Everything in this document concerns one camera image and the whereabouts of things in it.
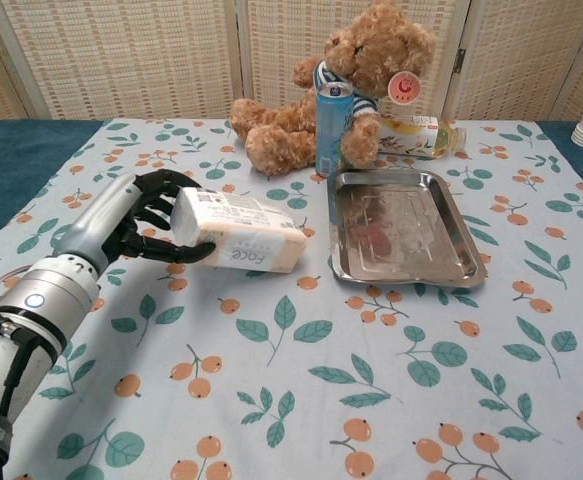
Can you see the white beige Face tissue pack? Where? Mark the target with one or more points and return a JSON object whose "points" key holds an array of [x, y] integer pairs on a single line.
{"points": [[251, 235]]}

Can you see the floral fruit print tablecloth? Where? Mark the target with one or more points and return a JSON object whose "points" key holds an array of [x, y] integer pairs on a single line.
{"points": [[291, 375]]}

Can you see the stainless steel rectangular tray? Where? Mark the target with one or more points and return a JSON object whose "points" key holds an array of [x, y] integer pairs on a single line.
{"points": [[401, 230]]}

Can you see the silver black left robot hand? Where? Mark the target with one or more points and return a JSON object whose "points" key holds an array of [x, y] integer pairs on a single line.
{"points": [[101, 220]]}

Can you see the light blue drink can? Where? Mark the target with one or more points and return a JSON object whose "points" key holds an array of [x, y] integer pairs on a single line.
{"points": [[330, 135]]}

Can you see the yellow drink plastic bottle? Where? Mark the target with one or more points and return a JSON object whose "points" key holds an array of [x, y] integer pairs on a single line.
{"points": [[421, 135]]}

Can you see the small metal screen hinge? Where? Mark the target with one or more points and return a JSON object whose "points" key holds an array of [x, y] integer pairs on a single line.
{"points": [[459, 62]]}

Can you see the round pink paper tag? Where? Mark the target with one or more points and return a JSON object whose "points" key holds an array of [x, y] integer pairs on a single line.
{"points": [[403, 87]]}

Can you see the brown plush teddy bear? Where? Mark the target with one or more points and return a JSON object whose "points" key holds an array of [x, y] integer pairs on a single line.
{"points": [[281, 130]]}

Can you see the teal plush table cover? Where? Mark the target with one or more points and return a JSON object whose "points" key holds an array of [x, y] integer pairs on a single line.
{"points": [[11, 160]]}

